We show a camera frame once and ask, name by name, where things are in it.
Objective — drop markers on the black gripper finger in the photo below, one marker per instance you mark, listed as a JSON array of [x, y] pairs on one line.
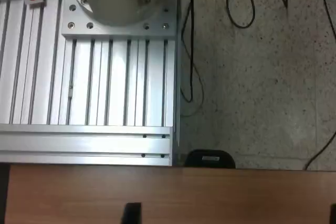
[[333, 216], [131, 214]]

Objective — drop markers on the black device with label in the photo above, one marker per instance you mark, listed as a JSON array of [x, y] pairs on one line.
[[210, 159]]

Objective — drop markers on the slotted aluminium robot table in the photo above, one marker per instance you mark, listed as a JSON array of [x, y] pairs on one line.
[[78, 144]]

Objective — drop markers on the aluminium robot mounting plate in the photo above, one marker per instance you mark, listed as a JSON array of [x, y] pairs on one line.
[[78, 32]]

